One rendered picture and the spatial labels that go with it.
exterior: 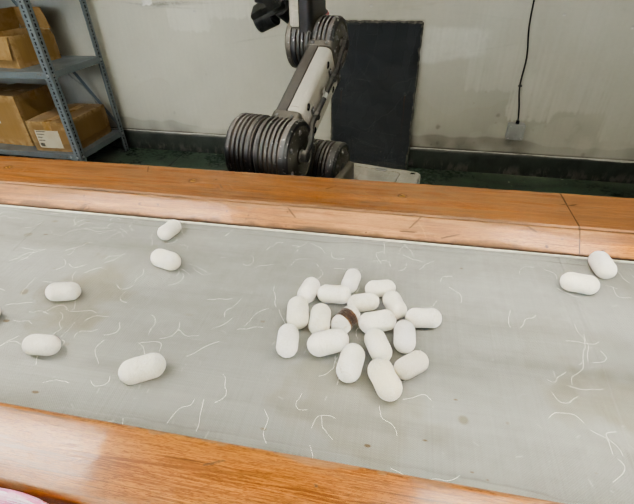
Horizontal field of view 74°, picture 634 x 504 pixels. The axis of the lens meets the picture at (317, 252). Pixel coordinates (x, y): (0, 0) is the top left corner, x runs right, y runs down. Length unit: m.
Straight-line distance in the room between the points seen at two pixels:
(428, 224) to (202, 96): 2.29
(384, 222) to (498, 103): 1.97
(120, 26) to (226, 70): 0.63
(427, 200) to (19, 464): 0.49
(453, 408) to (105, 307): 0.35
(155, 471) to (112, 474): 0.03
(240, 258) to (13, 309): 0.24
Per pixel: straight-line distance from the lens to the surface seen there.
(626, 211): 0.65
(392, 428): 0.35
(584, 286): 0.51
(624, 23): 2.51
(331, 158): 1.02
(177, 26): 2.69
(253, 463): 0.31
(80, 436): 0.36
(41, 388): 0.44
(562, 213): 0.61
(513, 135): 2.49
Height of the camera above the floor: 1.04
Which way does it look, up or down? 36 degrees down
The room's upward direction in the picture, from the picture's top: 1 degrees counter-clockwise
